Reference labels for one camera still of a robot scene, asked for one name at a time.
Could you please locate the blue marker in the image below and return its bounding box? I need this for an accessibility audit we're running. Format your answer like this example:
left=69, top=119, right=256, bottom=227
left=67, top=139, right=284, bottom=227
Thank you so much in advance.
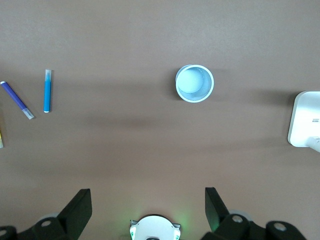
left=43, top=69, right=54, bottom=113

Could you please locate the light blue mesh cup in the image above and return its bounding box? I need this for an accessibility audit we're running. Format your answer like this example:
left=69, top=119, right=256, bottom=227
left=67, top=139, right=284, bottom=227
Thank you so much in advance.
left=175, top=64, right=215, bottom=103

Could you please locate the purple marker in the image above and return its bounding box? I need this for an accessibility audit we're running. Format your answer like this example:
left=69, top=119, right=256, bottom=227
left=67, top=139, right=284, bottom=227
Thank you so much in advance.
left=0, top=81, right=35, bottom=120

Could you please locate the white desk lamp stand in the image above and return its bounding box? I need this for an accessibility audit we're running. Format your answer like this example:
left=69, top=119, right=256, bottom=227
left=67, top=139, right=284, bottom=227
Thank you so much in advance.
left=287, top=91, right=320, bottom=152

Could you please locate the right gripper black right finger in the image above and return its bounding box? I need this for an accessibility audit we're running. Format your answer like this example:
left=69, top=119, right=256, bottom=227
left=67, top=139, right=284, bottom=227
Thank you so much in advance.
left=199, top=187, right=308, bottom=240

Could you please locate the yellow marker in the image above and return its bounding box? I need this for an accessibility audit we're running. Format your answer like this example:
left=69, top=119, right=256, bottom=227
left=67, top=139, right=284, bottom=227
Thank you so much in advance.
left=0, top=109, right=5, bottom=149

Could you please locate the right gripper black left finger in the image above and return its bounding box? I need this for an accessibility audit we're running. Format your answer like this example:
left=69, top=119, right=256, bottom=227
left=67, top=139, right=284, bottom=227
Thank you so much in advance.
left=0, top=188, right=93, bottom=240

